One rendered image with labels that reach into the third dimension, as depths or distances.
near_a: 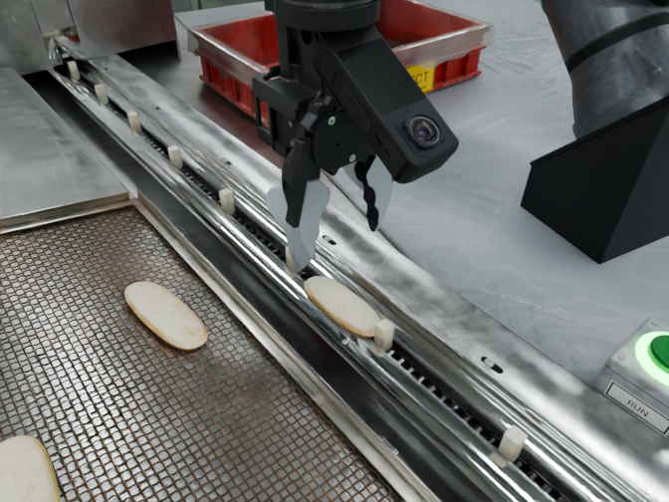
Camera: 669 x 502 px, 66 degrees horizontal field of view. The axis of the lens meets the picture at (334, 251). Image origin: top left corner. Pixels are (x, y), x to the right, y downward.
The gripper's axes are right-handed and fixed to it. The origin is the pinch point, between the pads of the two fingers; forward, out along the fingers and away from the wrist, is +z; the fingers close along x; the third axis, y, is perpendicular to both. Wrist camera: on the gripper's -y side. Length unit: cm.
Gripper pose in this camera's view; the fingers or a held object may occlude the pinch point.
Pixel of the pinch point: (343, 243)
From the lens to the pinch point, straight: 45.8
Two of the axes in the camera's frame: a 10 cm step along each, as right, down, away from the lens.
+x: -7.8, 4.1, -4.8
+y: -6.3, -5.0, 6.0
